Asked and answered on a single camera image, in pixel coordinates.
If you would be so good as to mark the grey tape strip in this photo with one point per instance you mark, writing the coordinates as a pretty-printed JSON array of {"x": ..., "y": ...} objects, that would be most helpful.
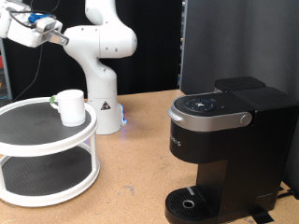
[{"x": 190, "y": 190}]

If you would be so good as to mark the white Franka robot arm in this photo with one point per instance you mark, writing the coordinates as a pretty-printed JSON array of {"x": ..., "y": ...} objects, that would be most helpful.
[{"x": 102, "y": 84}]

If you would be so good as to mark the black backdrop curtain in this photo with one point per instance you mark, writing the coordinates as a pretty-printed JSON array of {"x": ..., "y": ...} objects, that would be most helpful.
[{"x": 155, "y": 46}]

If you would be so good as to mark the white two-tier turntable shelf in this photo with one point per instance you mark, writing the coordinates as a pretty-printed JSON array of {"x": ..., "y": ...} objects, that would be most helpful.
[{"x": 46, "y": 146}]

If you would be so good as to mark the black tape piece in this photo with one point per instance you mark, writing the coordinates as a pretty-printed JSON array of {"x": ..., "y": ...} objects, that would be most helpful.
[{"x": 261, "y": 216}]

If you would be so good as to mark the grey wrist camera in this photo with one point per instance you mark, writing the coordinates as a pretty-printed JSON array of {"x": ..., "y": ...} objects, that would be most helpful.
[{"x": 48, "y": 24}]

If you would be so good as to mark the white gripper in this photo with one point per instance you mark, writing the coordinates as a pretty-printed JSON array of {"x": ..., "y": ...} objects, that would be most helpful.
[{"x": 25, "y": 35}]

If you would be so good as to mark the dark grey partition panel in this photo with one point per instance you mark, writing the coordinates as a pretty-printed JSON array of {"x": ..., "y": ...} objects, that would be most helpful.
[{"x": 233, "y": 31}]

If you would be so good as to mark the grey metal pole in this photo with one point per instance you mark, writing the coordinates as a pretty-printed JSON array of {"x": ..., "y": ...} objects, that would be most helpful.
[{"x": 5, "y": 74}]

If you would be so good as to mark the black Keurig coffee machine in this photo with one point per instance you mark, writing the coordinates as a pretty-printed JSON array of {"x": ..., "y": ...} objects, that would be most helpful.
[{"x": 249, "y": 149}]

